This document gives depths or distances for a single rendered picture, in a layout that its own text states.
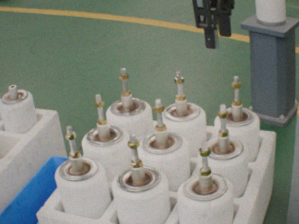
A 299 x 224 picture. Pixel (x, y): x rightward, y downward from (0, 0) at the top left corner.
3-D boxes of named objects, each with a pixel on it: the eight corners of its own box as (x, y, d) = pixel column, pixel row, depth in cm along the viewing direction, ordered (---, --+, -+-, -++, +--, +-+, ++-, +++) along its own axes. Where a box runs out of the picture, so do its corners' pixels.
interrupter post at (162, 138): (153, 144, 97) (151, 129, 96) (164, 140, 98) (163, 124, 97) (160, 149, 95) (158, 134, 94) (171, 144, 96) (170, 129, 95)
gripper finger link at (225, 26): (229, 17, 83) (230, 37, 85) (230, 16, 84) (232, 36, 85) (217, 16, 84) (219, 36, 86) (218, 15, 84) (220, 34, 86)
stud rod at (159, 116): (157, 136, 96) (154, 100, 93) (162, 135, 97) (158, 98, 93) (160, 138, 96) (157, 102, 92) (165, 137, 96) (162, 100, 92)
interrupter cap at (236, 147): (214, 166, 89) (214, 163, 88) (196, 146, 95) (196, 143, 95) (250, 153, 91) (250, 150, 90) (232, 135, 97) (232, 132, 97)
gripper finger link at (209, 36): (205, 16, 78) (207, 46, 80) (198, 22, 76) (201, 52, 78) (214, 17, 77) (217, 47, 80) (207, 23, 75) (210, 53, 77)
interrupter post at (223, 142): (220, 155, 92) (220, 140, 90) (215, 149, 94) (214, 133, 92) (232, 151, 92) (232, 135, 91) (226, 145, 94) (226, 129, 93)
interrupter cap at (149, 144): (134, 143, 98) (134, 140, 98) (168, 129, 101) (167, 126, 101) (156, 160, 92) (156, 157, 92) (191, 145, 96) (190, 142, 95)
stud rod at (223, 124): (221, 144, 92) (220, 106, 88) (220, 141, 92) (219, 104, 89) (227, 143, 92) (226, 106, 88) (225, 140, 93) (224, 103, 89)
